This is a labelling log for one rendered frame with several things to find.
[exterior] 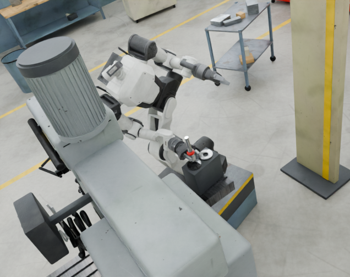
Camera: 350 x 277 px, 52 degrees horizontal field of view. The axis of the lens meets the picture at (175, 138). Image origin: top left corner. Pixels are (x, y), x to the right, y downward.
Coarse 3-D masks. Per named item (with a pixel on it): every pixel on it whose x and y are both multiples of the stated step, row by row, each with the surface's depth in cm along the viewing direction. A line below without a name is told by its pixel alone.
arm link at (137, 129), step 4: (136, 120) 233; (136, 124) 233; (140, 124) 235; (132, 128) 232; (136, 128) 233; (140, 128) 235; (144, 128) 234; (128, 132) 231; (132, 132) 231; (136, 132) 233; (140, 132) 232; (144, 132) 231; (148, 132) 231; (152, 132) 230; (136, 136) 234; (140, 136) 233; (144, 136) 232; (148, 136) 230
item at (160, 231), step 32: (96, 160) 138; (128, 160) 133; (96, 192) 124; (128, 192) 120; (160, 192) 117; (128, 224) 110; (160, 224) 107; (192, 224) 104; (160, 256) 98; (192, 256) 96; (224, 256) 105
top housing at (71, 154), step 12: (36, 108) 155; (108, 108) 141; (36, 120) 153; (48, 120) 144; (108, 120) 139; (48, 132) 138; (108, 132) 141; (120, 132) 145; (60, 144) 132; (72, 144) 135; (84, 144) 138; (96, 144) 141; (108, 144) 144; (60, 156) 137; (72, 156) 137; (84, 156) 140; (72, 168) 140
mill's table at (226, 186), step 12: (228, 180) 226; (204, 192) 223; (216, 192) 220; (228, 192) 227; (72, 264) 206; (84, 264) 204; (48, 276) 203; (60, 276) 202; (72, 276) 200; (84, 276) 198; (96, 276) 196
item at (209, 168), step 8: (200, 152) 222; (208, 152) 220; (200, 160) 216; (208, 160) 217; (216, 160) 219; (184, 168) 217; (192, 168) 213; (200, 168) 213; (208, 168) 217; (216, 168) 222; (184, 176) 223; (192, 176) 213; (200, 176) 214; (208, 176) 220; (216, 176) 225; (192, 184) 221; (200, 184) 217; (208, 184) 222; (200, 192) 220
